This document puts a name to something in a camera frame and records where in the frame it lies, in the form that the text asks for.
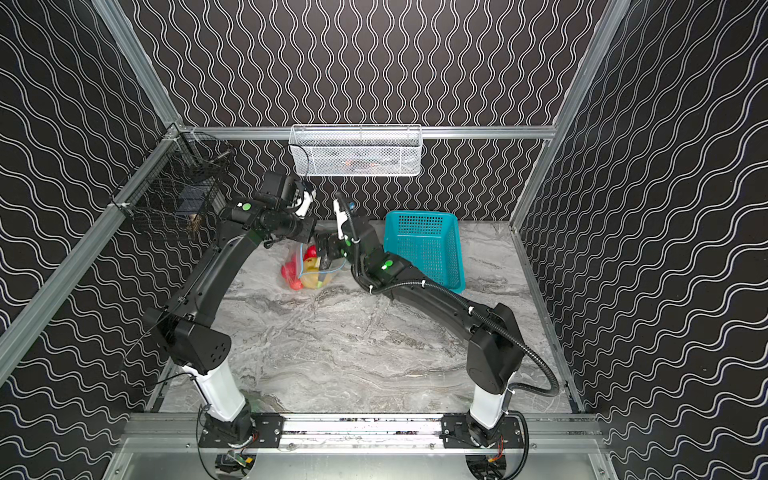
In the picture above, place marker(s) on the clear wall-mounted basket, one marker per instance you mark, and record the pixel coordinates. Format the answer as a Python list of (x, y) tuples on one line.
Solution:
[(357, 150)]

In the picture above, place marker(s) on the dark eggplant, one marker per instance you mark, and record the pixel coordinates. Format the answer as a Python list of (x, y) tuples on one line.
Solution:
[(325, 262)]

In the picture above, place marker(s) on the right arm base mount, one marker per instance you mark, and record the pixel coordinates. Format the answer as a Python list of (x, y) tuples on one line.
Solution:
[(483, 432)]

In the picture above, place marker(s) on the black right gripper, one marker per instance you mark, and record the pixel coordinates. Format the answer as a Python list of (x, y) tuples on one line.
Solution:
[(330, 245)]

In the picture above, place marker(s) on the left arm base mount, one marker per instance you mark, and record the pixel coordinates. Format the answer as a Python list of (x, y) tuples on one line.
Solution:
[(240, 432)]

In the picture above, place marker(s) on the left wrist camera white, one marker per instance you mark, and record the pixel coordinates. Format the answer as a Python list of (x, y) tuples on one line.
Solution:
[(305, 204)]

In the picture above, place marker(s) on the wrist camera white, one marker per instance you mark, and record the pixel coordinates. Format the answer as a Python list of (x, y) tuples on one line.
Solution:
[(342, 211), (305, 204)]

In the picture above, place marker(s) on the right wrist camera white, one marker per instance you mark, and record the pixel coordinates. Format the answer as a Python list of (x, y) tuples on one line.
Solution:
[(342, 211)]

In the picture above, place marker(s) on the yellow lemon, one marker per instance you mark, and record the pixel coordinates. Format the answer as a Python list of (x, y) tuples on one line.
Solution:
[(313, 279)]

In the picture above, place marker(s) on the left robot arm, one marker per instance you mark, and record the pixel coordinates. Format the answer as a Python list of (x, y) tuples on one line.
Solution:
[(183, 327)]

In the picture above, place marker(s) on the red tomato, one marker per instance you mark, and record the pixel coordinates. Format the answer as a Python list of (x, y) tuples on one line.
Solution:
[(289, 274), (311, 252)]

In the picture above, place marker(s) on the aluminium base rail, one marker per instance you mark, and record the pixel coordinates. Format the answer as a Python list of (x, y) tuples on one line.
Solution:
[(408, 433)]

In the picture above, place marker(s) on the black wire wall basket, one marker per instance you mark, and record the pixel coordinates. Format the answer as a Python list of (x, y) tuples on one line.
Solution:
[(186, 180)]

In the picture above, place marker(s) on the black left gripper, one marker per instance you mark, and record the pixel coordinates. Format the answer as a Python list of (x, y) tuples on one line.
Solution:
[(308, 231)]

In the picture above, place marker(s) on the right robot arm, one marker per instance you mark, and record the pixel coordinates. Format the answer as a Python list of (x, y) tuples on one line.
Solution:
[(499, 362)]

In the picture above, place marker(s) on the clear zip top bag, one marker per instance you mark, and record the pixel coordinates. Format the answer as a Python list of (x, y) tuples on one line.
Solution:
[(304, 268)]

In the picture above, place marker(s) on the brass object in basket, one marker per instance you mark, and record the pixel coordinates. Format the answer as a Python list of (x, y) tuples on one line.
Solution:
[(194, 223)]

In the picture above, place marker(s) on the teal plastic basket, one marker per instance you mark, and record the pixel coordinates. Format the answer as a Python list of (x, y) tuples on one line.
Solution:
[(431, 242)]

